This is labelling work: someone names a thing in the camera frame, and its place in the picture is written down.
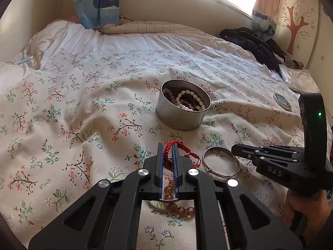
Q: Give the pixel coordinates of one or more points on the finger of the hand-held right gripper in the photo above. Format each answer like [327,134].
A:
[242,148]
[253,158]

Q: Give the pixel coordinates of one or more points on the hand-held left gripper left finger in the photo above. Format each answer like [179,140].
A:
[160,169]

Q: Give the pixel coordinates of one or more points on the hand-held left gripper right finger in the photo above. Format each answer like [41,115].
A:
[177,169]

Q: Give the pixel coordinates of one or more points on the silver bangle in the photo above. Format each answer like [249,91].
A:
[204,160]

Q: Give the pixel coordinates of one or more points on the round silver tin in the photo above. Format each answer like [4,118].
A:
[178,118]

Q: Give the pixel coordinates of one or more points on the person's right hand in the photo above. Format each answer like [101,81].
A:
[304,213]

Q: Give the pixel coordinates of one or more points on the round tin lid blue print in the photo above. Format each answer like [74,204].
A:
[282,100]

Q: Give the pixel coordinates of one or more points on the floral print bedsheet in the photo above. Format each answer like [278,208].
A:
[104,114]

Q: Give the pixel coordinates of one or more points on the clear plastic bag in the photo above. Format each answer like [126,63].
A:
[300,80]

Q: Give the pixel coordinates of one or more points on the black jacket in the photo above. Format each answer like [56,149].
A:
[256,47]

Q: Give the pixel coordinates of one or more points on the headboard with tree decal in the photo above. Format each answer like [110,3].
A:
[299,26]

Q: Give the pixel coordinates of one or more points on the white striped duvet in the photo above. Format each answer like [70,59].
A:
[117,40]

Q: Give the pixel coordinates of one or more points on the orange patterned curtain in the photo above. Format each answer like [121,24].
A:
[263,7]

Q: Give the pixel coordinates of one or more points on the beige striped quilt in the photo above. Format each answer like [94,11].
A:
[135,26]

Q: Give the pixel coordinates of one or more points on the blue cartoon print curtain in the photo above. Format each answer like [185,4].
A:
[96,4]

